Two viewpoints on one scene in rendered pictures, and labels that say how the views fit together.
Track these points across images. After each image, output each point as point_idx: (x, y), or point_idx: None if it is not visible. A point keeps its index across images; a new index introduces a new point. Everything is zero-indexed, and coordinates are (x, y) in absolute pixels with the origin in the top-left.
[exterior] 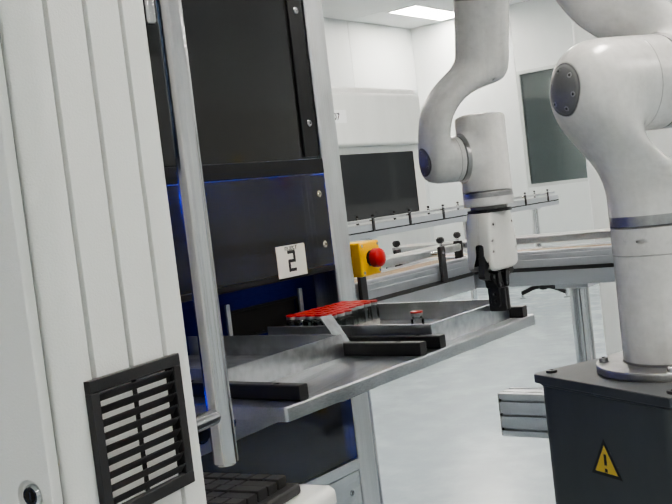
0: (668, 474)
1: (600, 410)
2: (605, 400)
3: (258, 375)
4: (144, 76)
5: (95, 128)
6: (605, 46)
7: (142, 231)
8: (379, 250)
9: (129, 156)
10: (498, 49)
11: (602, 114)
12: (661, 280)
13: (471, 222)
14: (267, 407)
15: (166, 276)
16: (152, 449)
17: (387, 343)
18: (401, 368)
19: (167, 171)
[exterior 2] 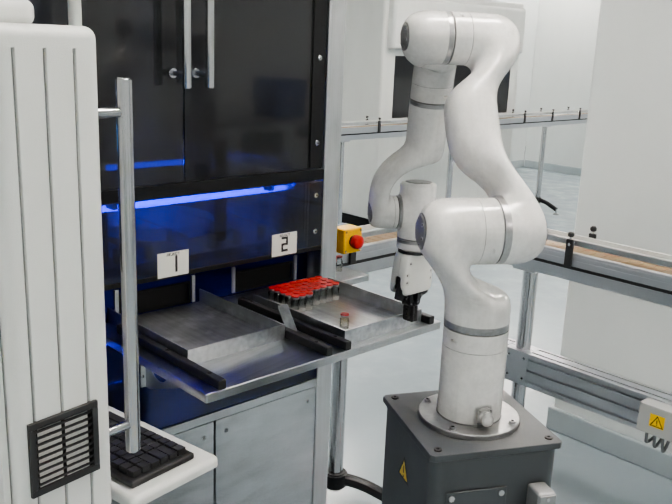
0: (425, 497)
1: (405, 439)
2: (408, 435)
3: (211, 353)
4: (94, 241)
5: (52, 282)
6: (449, 211)
7: (80, 334)
8: (358, 237)
9: (76, 292)
10: (433, 144)
11: (436, 258)
12: (460, 369)
13: (396, 259)
14: (197, 390)
15: (95, 356)
16: (71, 454)
17: (309, 340)
18: (307, 365)
19: (191, 185)
